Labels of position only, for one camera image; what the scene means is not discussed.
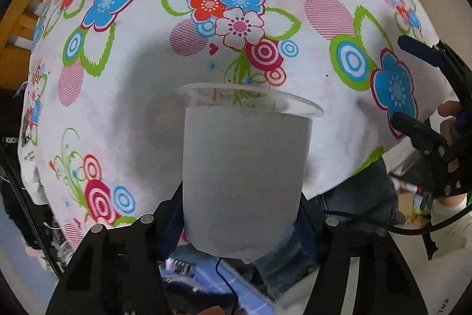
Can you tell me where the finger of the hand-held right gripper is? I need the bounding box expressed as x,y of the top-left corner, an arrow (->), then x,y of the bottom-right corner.
397,35 -> 472,105
390,112 -> 460,165

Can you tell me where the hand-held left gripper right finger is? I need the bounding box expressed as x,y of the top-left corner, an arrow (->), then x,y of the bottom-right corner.
294,194 -> 430,315

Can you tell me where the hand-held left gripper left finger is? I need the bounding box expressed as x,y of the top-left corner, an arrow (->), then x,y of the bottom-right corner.
46,181 -> 184,315

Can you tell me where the translucent white plastic cup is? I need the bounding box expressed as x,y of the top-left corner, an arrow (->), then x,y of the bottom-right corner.
178,83 -> 325,264

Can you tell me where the person's right forearm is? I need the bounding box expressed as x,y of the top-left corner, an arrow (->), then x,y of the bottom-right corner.
430,194 -> 472,258

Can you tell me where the person's right hand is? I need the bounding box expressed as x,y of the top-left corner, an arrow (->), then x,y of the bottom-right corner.
437,100 -> 466,146

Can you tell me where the person's blue jeans leg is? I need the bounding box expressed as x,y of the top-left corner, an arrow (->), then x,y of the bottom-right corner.
254,157 -> 406,301

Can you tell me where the cardboard box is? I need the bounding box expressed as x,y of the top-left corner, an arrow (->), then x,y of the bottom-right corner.
397,189 -> 419,224

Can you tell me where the floral printed tablecloth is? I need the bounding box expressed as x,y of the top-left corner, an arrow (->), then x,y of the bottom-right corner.
18,0 -> 448,266

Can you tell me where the wooden furniture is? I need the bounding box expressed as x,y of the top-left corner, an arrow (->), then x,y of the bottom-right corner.
0,0 -> 50,89

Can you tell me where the thin black cable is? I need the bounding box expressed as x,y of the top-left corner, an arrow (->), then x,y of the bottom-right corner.
215,257 -> 239,315

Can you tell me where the thick black cable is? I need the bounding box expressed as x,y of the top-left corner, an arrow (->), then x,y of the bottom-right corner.
324,212 -> 472,236

